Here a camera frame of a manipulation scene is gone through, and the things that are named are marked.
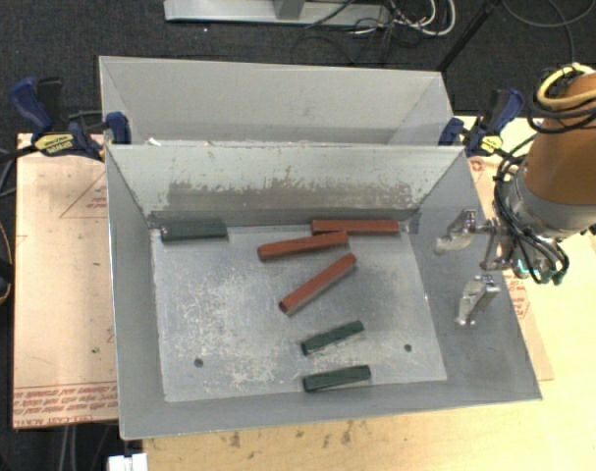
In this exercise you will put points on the dark green flat block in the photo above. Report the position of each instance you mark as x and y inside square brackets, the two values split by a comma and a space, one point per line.
[337, 379]
[332, 337]
[193, 230]

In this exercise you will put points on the grey metal bin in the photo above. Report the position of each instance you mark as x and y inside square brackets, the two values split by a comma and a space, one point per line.
[229, 287]

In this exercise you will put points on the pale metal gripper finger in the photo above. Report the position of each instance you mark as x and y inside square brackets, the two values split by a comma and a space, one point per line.
[457, 237]
[476, 295]

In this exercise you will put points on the red-brown flat block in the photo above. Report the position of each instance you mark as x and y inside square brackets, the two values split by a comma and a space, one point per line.
[355, 227]
[318, 285]
[302, 246]

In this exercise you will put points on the brown cardboard board red print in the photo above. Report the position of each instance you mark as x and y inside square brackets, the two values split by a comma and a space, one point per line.
[62, 282]

